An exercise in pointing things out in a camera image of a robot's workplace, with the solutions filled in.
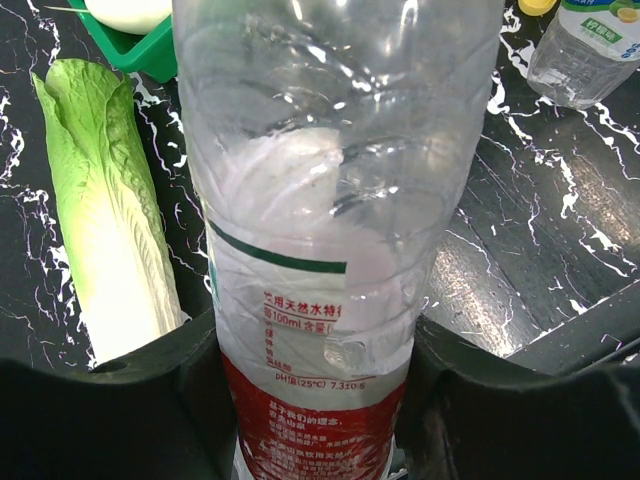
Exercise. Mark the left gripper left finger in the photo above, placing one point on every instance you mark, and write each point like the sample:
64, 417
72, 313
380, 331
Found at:
162, 411

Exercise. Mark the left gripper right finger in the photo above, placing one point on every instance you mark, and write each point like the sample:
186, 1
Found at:
564, 407

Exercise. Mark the clear cola bottle red label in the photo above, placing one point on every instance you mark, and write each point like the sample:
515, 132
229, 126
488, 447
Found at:
329, 143

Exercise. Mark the clear water bottle white cap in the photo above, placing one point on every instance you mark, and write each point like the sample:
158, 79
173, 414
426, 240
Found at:
587, 51

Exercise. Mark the yellow bottle cap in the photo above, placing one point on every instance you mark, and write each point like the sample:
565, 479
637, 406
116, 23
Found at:
536, 7

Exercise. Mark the toy napa cabbage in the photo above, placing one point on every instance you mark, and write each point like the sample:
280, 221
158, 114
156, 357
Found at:
107, 207

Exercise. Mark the green plastic basket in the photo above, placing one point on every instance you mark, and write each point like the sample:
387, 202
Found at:
151, 54

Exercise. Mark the white toy radish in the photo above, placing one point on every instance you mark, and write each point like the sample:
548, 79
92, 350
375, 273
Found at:
137, 17

